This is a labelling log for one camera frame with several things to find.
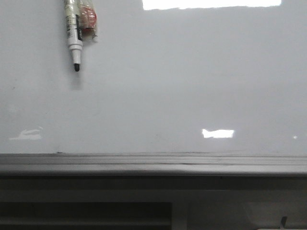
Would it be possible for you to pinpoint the red magnet taped to marker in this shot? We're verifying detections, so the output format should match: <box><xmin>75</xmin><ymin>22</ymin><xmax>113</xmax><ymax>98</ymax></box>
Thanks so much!
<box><xmin>78</xmin><ymin>0</ymin><xmax>98</xmax><ymax>42</ymax></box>

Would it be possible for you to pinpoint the white whiteboard marker black tip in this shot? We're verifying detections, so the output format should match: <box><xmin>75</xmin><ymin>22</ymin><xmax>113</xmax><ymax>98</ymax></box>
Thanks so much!
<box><xmin>63</xmin><ymin>0</ymin><xmax>83</xmax><ymax>72</ymax></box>

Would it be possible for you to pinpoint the white whiteboard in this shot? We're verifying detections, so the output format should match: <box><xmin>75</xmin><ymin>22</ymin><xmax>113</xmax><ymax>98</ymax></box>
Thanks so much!
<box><xmin>0</xmin><ymin>0</ymin><xmax>307</xmax><ymax>156</ymax></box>

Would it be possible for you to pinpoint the grey aluminium whiteboard tray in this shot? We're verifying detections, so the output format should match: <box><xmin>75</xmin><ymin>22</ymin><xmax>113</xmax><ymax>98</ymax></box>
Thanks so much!
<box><xmin>0</xmin><ymin>152</ymin><xmax>307</xmax><ymax>177</ymax></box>

